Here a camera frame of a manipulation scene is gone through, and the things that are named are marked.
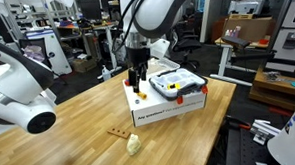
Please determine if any purple cloth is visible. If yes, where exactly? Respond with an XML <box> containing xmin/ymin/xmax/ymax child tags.
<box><xmin>21</xmin><ymin>44</ymin><xmax>46</xmax><ymax>64</ymax></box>

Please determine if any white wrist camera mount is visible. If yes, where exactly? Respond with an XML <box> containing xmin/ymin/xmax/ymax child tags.
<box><xmin>149</xmin><ymin>37</ymin><xmax>171</xmax><ymax>60</ymax></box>

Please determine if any black perforated breadboard plate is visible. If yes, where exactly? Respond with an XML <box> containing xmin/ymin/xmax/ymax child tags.
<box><xmin>223</xmin><ymin>126</ymin><xmax>275</xmax><ymax>165</ymax></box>

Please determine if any black computer monitor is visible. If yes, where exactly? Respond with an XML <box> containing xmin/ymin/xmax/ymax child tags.
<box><xmin>77</xmin><ymin>0</ymin><xmax>103</xmax><ymax>21</ymax></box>

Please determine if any aluminium bracket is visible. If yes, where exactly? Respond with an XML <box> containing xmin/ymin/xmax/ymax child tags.
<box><xmin>248</xmin><ymin>117</ymin><xmax>281</xmax><ymax>146</ymax></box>

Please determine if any small red bin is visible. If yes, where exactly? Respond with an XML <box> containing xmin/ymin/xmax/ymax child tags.
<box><xmin>258</xmin><ymin>37</ymin><xmax>271</xmax><ymax>46</ymax></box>

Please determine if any wooden block with holes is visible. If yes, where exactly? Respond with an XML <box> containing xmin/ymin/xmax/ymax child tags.
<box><xmin>106</xmin><ymin>125</ymin><xmax>132</xmax><ymax>140</ymax></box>

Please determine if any white grey printer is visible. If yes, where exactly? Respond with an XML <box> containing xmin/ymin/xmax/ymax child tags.
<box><xmin>227</xmin><ymin>0</ymin><xmax>266</xmax><ymax>17</ymax></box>

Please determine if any cream plastic bottle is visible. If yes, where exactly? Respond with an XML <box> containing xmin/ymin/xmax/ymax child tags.
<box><xmin>125</xmin><ymin>133</ymin><xmax>143</xmax><ymax>158</ymax></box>

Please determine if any low wooden shelf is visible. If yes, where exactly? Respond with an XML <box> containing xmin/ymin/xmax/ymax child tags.
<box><xmin>246</xmin><ymin>65</ymin><xmax>295</xmax><ymax>114</ymax></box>

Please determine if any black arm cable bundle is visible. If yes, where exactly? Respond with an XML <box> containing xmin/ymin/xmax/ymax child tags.
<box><xmin>110</xmin><ymin>0</ymin><xmax>147</xmax><ymax>57</ymax></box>

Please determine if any clear sanitizer pump bottle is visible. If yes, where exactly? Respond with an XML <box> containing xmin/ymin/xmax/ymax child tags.
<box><xmin>101</xmin><ymin>64</ymin><xmax>112</xmax><ymax>82</ymax></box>

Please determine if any black office chair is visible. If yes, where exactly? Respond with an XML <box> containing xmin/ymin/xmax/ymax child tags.
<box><xmin>171</xmin><ymin>21</ymin><xmax>205</xmax><ymax>72</ymax></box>

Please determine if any clear plastic case lid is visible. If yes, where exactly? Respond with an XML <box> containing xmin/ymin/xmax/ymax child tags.
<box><xmin>145</xmin><ymin>55</ymin><xmax>181</xmax><ymax>76</ymax></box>

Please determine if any black case with white insert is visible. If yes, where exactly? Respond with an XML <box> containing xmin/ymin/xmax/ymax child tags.
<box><xmin>148</xmin><ymin>66</ymin><xmax>210</xmax><ymax>102</ymax></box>

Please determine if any white black curved machine housing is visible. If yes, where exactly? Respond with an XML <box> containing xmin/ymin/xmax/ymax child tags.
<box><xmin>0</xmin><ymin>31</ymin><xmax>59</xmax><ymax>140</ymax></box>

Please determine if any yellow toy part black knob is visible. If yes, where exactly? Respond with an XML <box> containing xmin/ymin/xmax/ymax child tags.
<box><xmin>167</xmin><ymin>82</ymin><xmax>182</xmax><ymax>91</ymax></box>

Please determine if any red handled tool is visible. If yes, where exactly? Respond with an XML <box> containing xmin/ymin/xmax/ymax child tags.
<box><xmin>227</xmin><ymin>116</ymin><xmax>253</xmax><ymax>132</ymax></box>

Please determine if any white standing desk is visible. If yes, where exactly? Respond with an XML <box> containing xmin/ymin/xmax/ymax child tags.
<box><xmin>208</xmin><ymin>33</ymin><xmax>279</xmax><ymax>89</ymax></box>

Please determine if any white Lean Robotics cardboard box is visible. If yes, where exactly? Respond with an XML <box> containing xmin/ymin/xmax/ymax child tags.
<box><xmin>121</xmin><ymin>68</ymin><xmax>210</xmax><ymax>129</ymax></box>

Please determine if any white housing with blue stickers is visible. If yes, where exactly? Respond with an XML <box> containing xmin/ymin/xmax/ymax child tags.
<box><xmin>264</xmin><ymin>89</ymin><xmax>295</xmax><ymax>165</ymax></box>

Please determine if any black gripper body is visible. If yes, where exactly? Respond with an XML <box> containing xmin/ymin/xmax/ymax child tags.
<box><xmin>125</xmin><ymin>45</ymin><xmax>152</xmax><ymax>72</ymax></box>

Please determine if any white machine with round logo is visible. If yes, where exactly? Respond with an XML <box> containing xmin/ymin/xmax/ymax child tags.
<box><xmin>24</xmin><ymin>27</ymin><xmax>73</xmax><ymax>78</ymax></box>

